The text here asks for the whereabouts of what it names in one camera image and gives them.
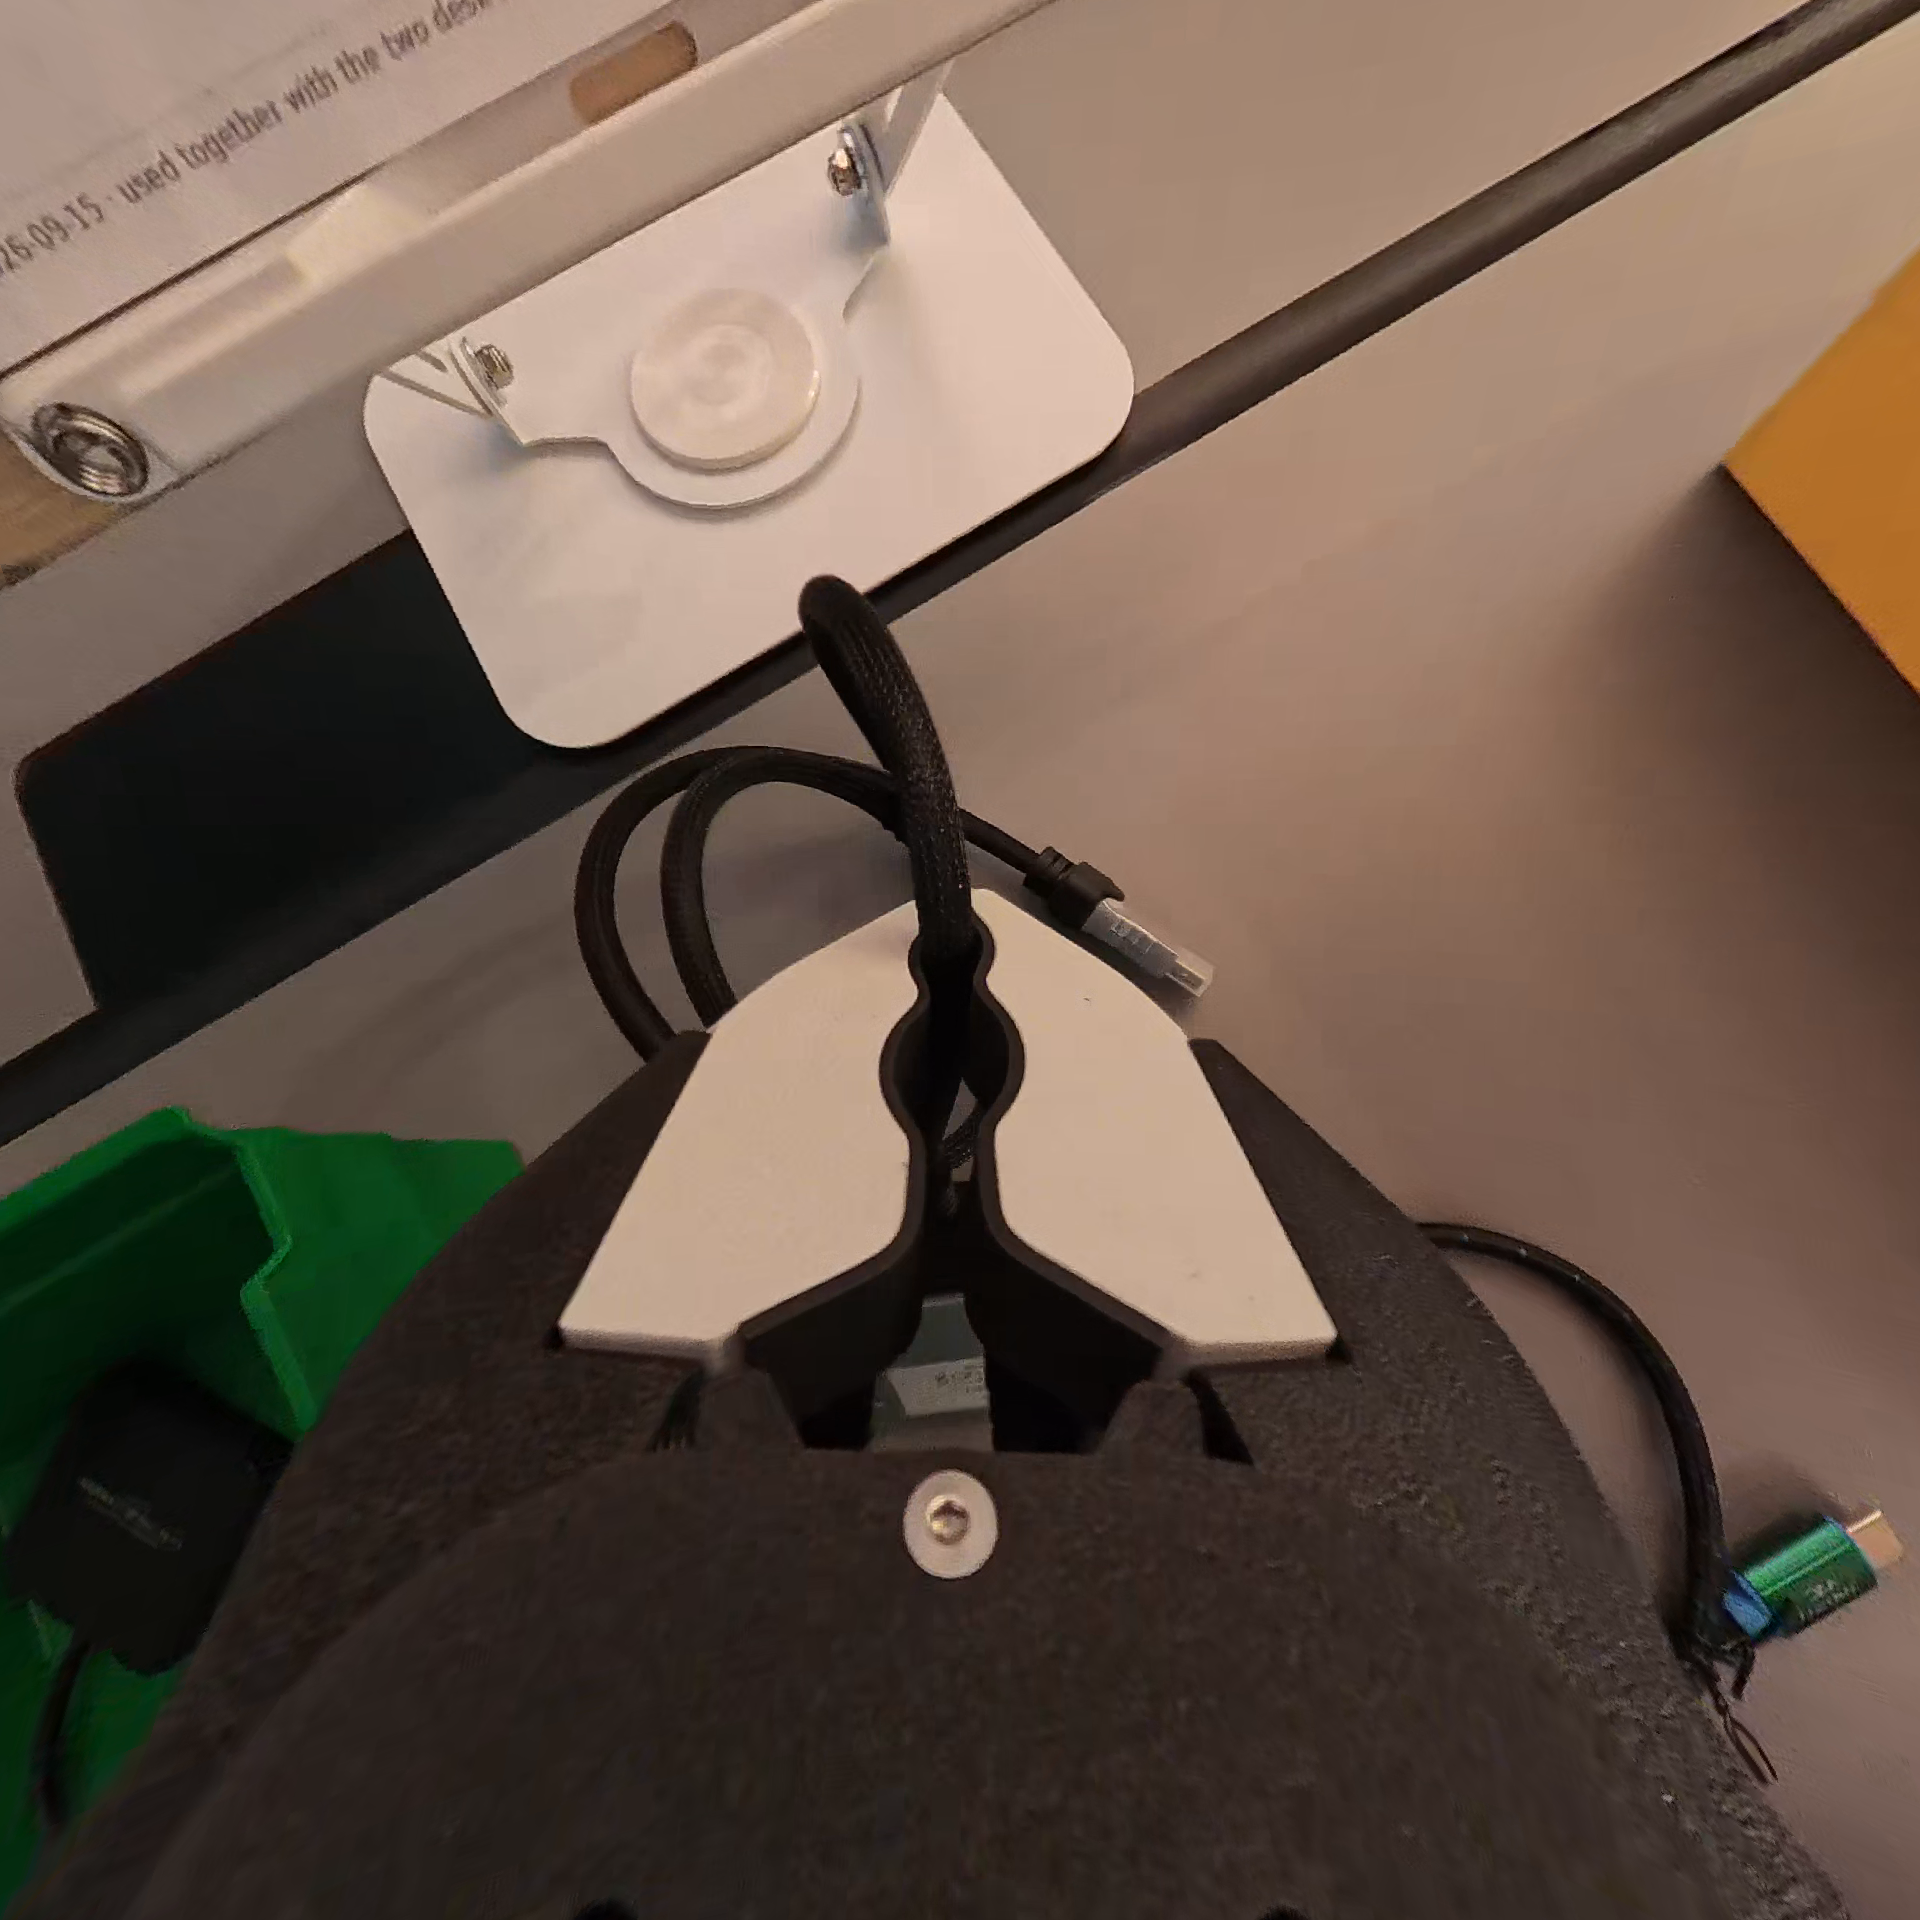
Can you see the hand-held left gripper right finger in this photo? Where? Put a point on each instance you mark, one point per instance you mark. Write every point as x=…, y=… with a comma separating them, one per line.
x=1153, y=1184

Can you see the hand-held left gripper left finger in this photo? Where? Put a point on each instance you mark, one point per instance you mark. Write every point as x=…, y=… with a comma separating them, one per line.
x=749, y=1202

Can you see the green plastic bin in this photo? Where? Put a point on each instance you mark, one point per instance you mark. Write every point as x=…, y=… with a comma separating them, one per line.
x=179, y=1245

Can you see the black adapter box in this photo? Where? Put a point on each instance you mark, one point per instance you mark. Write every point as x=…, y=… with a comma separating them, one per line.
x=135, y=1515

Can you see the yellow plastic bin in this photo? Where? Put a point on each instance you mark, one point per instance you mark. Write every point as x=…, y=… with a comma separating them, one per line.
x=1860, y=478

